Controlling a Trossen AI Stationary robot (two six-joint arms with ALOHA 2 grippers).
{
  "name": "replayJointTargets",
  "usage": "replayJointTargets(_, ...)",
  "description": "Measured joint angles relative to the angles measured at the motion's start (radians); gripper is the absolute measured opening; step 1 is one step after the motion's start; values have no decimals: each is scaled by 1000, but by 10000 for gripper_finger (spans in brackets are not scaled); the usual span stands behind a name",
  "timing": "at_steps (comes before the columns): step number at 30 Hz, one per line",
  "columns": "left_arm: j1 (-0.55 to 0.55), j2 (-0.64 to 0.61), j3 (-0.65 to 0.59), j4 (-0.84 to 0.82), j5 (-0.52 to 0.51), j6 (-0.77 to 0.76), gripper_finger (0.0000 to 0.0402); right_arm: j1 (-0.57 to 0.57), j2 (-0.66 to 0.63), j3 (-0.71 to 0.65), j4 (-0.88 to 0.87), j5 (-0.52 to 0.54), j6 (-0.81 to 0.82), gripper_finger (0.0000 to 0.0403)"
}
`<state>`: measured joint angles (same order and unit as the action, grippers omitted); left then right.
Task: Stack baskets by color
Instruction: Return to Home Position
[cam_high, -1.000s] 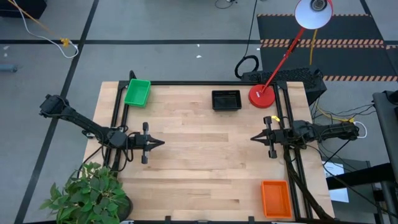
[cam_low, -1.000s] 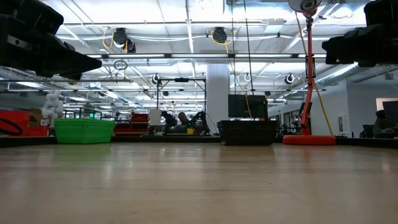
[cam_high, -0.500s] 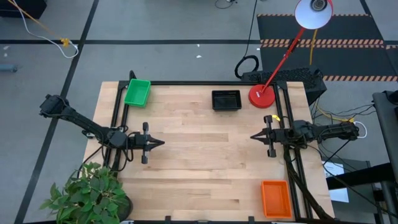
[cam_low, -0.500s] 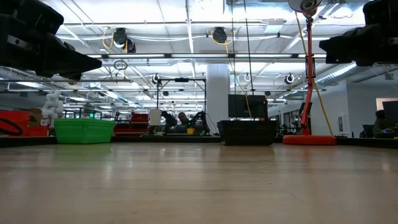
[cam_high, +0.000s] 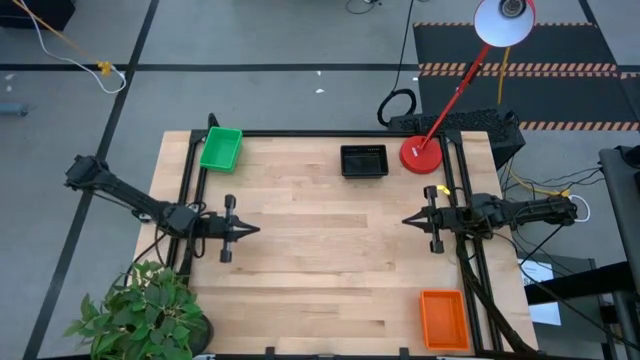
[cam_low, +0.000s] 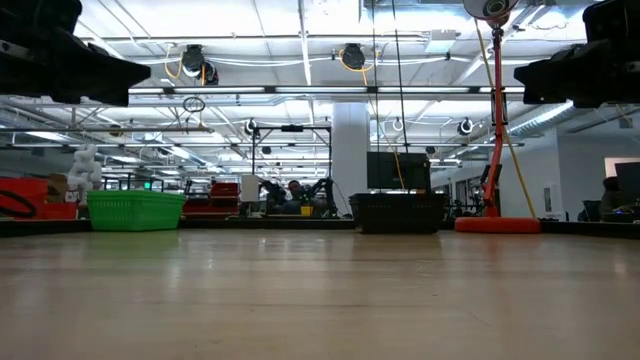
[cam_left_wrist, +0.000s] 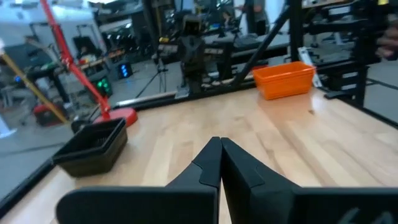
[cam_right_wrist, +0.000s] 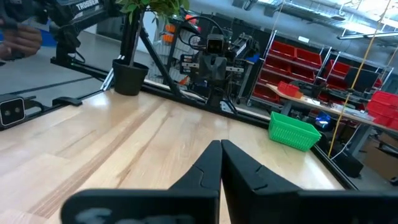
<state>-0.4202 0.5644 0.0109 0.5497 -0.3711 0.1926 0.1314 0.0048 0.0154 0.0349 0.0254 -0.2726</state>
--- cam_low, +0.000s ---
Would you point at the brown cardboard box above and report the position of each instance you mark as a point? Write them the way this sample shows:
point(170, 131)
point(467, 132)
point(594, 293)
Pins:
point(57, 185)

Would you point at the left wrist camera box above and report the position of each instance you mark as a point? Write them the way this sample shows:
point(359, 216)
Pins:
point(60, 12)

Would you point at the white box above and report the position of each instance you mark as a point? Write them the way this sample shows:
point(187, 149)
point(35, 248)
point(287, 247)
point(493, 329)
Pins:
point(250, 189)

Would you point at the black background rig frame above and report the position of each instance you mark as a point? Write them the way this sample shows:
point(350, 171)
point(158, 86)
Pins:
point(320, 128)

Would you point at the black monitor screen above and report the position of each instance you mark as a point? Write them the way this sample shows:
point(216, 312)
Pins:
point(382, 170)

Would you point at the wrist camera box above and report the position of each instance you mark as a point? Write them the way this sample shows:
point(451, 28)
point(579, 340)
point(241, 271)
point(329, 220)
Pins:
point(60, 12)
point(610, 20)

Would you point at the dark monitor screen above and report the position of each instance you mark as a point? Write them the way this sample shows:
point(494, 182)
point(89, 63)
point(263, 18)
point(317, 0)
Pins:
point(629, 182)

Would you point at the black office chair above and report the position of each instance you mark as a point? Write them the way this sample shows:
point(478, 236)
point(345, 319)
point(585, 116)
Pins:
point(591, 210)

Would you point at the white building column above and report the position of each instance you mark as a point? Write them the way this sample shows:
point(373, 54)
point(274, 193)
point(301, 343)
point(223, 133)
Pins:
point(350, 150)

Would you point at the black table frame rail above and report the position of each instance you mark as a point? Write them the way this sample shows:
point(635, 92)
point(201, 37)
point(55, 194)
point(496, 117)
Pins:
point(280, 224)

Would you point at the white stacked packages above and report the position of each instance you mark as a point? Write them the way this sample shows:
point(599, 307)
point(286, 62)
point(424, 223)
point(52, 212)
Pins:
point(85, 170)

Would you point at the red storage bins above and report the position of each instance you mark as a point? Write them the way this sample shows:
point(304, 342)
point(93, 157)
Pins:
point(55, 211)
point(222, 191)

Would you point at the grey overhead pipe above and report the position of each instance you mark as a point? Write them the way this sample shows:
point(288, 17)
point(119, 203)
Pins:
point(100, 129)

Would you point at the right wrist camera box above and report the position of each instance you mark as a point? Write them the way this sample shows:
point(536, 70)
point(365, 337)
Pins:
point(610, 20)

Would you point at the red stand with round base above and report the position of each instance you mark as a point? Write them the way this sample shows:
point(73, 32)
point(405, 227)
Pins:
point(497, 225)

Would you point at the person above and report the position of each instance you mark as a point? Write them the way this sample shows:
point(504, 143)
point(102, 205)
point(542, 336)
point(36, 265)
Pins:
point(611, 192)
point(295, 190)

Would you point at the black background robot arm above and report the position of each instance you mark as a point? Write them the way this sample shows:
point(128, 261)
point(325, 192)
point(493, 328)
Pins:
point(274, 195)
point(324, 192)

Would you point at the long overhead light rail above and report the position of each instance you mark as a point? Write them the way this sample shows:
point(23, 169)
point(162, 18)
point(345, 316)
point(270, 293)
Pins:
point(270, 90)

